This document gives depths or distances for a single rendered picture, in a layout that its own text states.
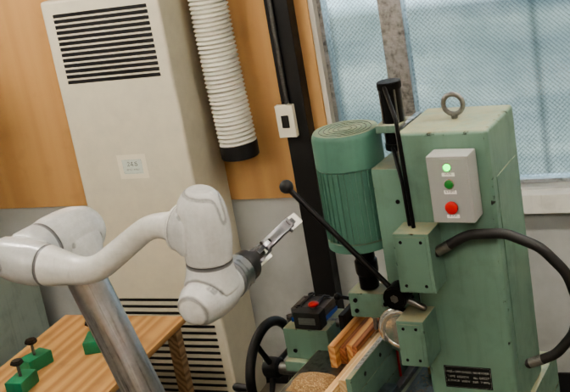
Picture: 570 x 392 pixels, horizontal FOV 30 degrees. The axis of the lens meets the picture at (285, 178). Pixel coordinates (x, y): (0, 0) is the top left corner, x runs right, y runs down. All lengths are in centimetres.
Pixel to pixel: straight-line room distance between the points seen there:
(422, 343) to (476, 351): 15
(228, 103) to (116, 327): 158
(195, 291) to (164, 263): 213
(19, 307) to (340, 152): 255
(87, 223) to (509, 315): 106
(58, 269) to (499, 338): 105
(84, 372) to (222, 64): 126
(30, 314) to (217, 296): 275
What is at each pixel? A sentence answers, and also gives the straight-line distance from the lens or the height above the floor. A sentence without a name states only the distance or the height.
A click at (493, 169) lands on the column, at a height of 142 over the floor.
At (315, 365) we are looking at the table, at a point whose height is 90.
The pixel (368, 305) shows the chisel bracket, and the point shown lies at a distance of 279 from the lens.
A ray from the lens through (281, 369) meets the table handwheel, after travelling 304.
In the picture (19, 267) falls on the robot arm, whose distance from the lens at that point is 259.
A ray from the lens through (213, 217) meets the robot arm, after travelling 220.
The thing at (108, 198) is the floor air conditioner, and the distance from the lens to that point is 438.
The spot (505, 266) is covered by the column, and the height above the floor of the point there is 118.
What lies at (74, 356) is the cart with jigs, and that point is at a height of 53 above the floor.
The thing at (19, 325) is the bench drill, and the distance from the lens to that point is 487.
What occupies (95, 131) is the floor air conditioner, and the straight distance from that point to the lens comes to 430.
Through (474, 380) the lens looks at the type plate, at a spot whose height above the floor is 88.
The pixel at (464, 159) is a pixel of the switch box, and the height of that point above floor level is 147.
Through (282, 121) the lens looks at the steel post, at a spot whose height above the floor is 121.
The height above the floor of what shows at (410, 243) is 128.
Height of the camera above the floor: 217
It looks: 16 degrees down
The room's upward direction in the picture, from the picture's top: 10 degrees counter-clockwise
